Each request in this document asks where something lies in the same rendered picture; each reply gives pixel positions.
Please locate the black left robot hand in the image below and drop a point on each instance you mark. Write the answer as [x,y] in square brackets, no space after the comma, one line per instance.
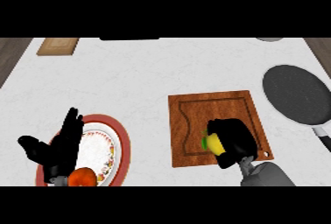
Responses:
[63,143]

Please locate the dark grey frying pan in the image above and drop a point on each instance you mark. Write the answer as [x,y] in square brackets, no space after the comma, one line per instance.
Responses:
[297,96]

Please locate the pale wooden board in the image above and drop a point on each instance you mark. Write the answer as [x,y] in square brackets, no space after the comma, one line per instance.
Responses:
[56,46]

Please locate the black flat appliance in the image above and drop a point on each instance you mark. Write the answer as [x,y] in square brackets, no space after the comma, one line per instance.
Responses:
[128,38]

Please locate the yellow lemon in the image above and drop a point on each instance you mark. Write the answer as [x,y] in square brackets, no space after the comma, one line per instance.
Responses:
[214,143]

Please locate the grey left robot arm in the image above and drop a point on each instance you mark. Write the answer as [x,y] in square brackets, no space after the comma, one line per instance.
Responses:
[59,180]

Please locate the grey round bowl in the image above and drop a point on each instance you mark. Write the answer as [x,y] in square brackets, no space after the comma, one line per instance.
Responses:
[269,39]

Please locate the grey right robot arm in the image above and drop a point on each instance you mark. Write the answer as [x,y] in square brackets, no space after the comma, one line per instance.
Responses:
[263,173]

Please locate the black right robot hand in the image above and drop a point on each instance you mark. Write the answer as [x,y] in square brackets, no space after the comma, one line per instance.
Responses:
[235,140]

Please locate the orange round fruit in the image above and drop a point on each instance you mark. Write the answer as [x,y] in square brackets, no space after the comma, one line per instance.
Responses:
[81,177]

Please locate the brown wooden cutting board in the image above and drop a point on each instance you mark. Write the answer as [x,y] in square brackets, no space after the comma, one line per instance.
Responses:
[198,122]

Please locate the red rimmed white plate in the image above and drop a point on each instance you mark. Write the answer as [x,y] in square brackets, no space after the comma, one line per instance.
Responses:
[115,145]

